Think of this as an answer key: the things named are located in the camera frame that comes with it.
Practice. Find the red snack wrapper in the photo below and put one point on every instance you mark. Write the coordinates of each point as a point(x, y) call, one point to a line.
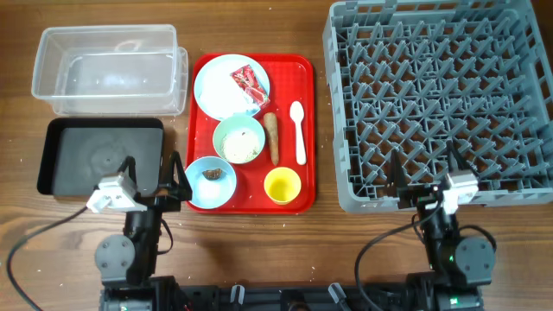
point(247, 81)

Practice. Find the white plastic spoon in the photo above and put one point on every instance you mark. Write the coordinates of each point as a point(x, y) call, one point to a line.
point(296, 113)

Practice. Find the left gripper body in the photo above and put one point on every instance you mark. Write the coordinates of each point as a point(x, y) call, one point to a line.
point(162, 204)

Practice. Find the white rice pile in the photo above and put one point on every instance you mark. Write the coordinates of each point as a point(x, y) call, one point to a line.
point(240, 146)

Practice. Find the clear plastic bin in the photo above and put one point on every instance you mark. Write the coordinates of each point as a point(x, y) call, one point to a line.
point(111, 70)

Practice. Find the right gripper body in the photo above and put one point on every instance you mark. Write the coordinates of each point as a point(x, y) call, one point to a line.
point(416, 199)

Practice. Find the green bowl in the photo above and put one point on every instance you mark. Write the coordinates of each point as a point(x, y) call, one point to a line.
point(237, 123)

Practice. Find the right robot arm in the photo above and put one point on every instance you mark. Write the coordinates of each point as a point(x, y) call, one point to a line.
point(461, 258)

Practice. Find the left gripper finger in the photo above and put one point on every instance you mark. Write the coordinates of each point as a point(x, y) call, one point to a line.
point(174, 179)
point(128, 166)

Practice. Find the orange carrot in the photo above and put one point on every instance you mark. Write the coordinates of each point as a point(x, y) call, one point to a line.
point(270, 124)

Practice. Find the grey dishwasher rack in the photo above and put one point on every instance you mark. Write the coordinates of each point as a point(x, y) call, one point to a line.
point(412, 77)

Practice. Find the yellow plastic cup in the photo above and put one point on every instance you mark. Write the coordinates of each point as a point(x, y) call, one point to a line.
point(282, 185)

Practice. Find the white napkin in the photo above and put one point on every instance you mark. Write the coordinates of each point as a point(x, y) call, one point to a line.
point(220, 97)

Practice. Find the black plastic tray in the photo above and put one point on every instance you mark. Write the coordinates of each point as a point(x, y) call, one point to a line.
point(79, 151)

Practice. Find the brown food scrap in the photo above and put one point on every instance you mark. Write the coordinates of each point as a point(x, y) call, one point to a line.
point(213, 174)

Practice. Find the light blue plate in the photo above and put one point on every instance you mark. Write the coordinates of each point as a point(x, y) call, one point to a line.
point(228, 63)

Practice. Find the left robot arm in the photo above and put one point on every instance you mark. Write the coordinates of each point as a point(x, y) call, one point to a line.
point(127, 261)

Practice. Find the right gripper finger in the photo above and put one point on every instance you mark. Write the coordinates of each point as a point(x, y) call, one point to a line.
point(456, 162)
point(396, 176)

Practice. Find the light blue bowl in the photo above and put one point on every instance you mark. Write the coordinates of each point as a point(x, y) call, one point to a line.
point(207, 194)

